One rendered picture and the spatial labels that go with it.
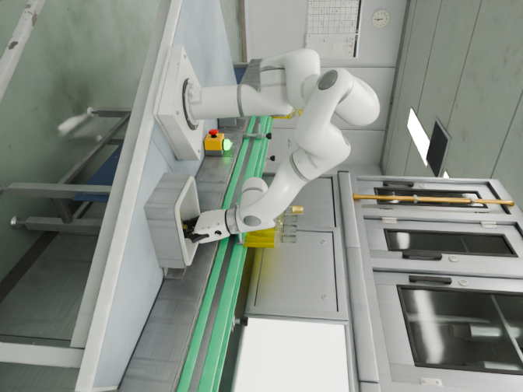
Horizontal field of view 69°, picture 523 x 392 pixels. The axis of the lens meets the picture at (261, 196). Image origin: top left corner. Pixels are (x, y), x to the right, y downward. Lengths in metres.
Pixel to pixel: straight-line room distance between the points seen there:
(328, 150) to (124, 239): 0.52
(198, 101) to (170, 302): 0.58
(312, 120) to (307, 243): 0.79
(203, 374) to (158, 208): 0.42
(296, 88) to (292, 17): 6.01
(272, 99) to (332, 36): 6.00
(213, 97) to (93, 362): 0.74
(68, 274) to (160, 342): 0.69
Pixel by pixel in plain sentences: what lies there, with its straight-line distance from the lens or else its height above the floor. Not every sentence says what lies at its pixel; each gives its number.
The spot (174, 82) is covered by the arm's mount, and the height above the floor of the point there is 0.79.
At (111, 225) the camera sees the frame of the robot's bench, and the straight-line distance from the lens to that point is 1.04.
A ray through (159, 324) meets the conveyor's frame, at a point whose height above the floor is 0.79.
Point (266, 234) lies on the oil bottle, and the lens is 1.36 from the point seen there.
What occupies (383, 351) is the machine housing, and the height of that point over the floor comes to 1.42.
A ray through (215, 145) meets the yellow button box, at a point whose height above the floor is 0.80.
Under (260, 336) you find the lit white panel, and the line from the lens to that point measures 1.27.
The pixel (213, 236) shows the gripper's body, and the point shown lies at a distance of 1.10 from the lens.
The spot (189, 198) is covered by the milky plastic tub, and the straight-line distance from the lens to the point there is 1.18.
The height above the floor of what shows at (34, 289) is 0.19.
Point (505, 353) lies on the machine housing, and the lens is 1.47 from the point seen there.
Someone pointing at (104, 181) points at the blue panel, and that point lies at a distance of 1.59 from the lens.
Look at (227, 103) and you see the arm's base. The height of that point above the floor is 0.93.
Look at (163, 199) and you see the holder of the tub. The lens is 1.05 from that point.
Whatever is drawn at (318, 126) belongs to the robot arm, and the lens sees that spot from 0.84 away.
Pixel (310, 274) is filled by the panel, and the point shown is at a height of 1.20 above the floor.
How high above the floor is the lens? 1.16
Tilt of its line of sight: 6 degrees down
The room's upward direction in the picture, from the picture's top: 92 degrees clockwise
